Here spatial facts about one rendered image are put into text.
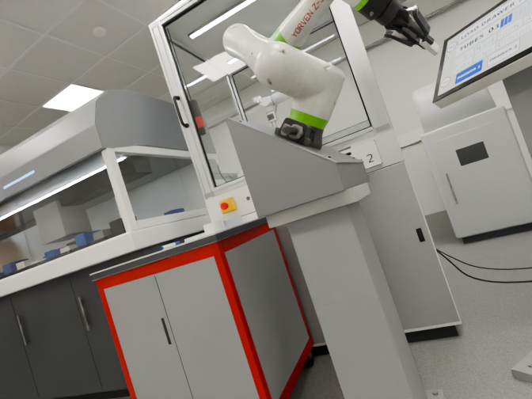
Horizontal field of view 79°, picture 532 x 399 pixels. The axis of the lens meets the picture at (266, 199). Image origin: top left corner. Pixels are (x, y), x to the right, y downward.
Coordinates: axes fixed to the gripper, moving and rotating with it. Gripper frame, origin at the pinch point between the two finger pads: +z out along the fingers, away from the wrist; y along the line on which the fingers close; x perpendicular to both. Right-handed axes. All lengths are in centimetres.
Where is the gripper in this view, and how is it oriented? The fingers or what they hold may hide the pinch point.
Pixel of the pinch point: (429, 45)
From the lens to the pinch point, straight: 126.0
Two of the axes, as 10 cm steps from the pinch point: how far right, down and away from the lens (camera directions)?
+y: -3.9, 1.4, 9.1
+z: 8.6, 4.2, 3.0
